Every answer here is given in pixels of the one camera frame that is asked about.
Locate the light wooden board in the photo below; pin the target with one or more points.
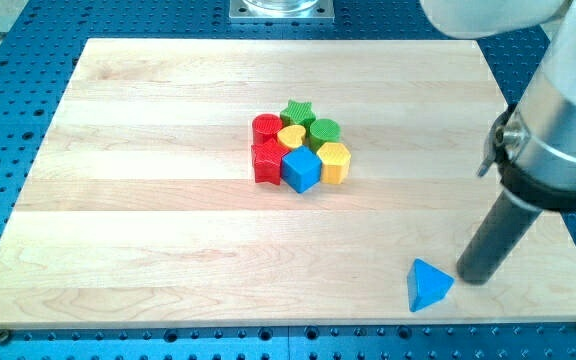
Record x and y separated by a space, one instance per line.
140 209

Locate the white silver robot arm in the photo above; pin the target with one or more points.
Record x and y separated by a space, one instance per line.
541 164

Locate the green cylinder block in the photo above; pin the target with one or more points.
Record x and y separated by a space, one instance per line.
321 131

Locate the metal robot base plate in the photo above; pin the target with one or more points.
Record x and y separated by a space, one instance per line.
280 11

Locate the yellow hexagon block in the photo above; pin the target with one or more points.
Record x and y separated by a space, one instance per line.
335 158

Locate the yellow heart block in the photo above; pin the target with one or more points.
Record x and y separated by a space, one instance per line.
292 136

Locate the blue triangle block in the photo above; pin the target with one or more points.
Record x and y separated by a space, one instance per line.
426 284

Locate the green star block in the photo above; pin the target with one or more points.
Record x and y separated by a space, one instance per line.
298 113

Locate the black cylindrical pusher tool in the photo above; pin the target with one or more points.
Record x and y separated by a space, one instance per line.
503 227

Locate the red cylinder block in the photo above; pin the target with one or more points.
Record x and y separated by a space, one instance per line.
265 127

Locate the red star block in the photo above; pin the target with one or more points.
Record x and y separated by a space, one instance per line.
267 159

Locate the blue cube block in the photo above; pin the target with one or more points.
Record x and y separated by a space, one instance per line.
301 169

